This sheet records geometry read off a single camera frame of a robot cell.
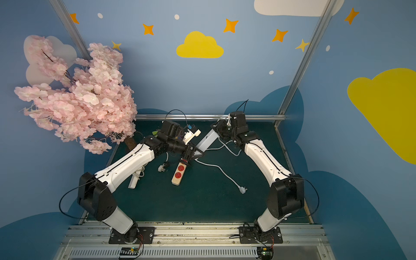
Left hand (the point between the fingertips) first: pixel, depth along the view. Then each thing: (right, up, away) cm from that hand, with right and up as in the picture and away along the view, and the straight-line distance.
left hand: (201, 149), depth 77 cm
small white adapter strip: (+3, +4, -1) cm, 5 cm away
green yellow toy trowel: (-35, +9, +35) cm, 50 cm away
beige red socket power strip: (-14, -15, +13) cm, 24 cm away
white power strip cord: (-25, -13, +17) cm, 33 cm away
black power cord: (-11, -9, +18) cm, 23 cm away
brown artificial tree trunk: (-42, +2, +16) cm, 45 cm away
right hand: (+6, +12, +4) cm, 14 cm away
